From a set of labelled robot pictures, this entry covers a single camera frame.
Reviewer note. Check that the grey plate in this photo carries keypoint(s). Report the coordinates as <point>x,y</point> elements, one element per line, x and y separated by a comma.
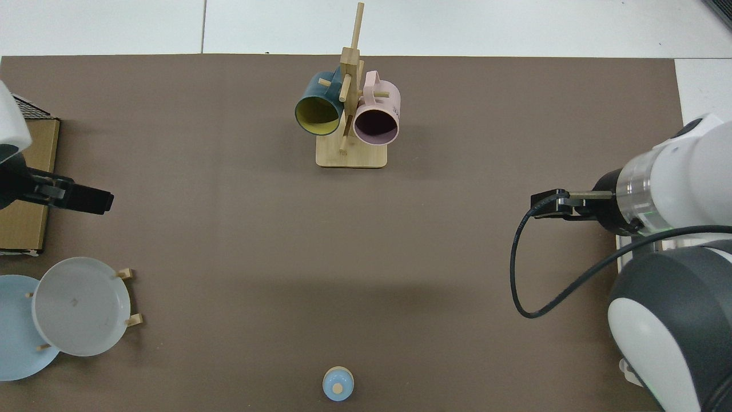
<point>80,306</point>

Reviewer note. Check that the small blue round bell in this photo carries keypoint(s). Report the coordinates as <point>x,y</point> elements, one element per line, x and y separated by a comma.
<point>338,384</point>

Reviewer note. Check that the pink cup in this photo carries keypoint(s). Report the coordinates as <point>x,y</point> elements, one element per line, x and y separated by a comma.
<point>392,103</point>

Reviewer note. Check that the wooden plate rack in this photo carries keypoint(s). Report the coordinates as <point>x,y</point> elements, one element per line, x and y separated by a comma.
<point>135,320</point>

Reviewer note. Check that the wooden cup stand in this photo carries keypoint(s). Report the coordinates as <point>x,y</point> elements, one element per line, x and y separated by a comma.
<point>351,157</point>

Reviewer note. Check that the dark blue cup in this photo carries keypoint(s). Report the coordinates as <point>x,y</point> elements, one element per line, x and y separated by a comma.
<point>311,86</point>

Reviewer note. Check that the brown table cloth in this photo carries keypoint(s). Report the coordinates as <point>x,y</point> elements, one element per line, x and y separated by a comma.
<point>229,229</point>

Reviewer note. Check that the light blue plate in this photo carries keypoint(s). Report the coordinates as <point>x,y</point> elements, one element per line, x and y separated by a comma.
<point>14,343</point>

